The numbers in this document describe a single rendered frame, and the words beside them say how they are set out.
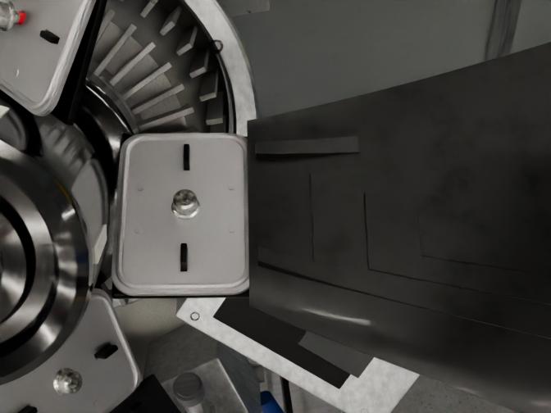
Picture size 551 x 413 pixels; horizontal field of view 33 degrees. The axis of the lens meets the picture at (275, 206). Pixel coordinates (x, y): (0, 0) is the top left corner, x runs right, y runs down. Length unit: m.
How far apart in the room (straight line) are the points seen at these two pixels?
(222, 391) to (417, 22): 0.92
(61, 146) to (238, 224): 0.09
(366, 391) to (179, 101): 0.21
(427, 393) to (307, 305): 1.23
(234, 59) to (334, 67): 0.90
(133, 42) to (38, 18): 0.12
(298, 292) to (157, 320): 0.30
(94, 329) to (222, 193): 0.10
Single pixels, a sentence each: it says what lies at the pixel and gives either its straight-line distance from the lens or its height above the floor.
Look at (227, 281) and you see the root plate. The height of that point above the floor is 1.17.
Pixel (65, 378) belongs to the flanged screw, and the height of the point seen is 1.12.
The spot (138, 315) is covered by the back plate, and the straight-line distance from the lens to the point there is 0.71.
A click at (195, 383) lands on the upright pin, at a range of 0.60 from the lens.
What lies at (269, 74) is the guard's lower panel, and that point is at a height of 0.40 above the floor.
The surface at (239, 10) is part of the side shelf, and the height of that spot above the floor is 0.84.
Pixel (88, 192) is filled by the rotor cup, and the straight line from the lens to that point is 0.41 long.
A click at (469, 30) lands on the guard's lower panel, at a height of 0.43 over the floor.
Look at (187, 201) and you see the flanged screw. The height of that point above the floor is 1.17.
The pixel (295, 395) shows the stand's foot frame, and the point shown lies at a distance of 1.56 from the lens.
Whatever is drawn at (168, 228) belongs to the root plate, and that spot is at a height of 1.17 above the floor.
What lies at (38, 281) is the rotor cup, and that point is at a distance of 0.40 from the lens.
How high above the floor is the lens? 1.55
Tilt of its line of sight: 58 degrees down
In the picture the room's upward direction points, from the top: 10 degrees counter-clockwise
